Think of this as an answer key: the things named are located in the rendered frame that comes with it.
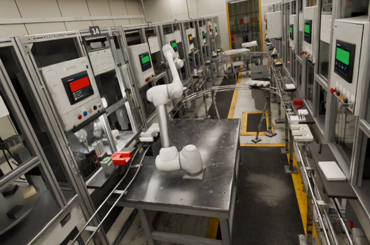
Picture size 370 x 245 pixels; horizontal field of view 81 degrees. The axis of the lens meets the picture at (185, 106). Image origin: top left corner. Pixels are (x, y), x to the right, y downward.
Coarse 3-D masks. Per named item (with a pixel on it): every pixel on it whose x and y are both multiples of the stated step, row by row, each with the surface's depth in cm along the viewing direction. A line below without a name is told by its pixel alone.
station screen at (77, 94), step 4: (80, 76) 164; (84, 76) 168; (68, 80) 154; (72, 80) 157; (76, 80) 160; (68, 84) 153; (80, 88) 164; (84, 88) 167; (88, 88) 171; (72, 92) 156; (76, 92) 159; (80, 92) 163; (84, 92) 167; (88, 92) 171; (76, 96) 159; (80, 96) 163; (76, 100) 159
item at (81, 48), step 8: (80, 40) 170; (80, 48) 170; (80, 56) 173; (120, 72) 217; (128, 96) 229; (128, 104) 229; (128, 112) 233; (136, 128) 240; (112, 136) 201; (112, 144) 201
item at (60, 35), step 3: (60, 33) 153; (63, 33) 155; (45, 36) 142; (48, 36) 144; (51, 36) 146; (54, 36) 148; (57, 36) 150; (60, 36) 153; (63, 36) 155; (66, 36) 157; (45, 39) 142; (48, 39) 144; (126, 51) 229; (42, 87) 138
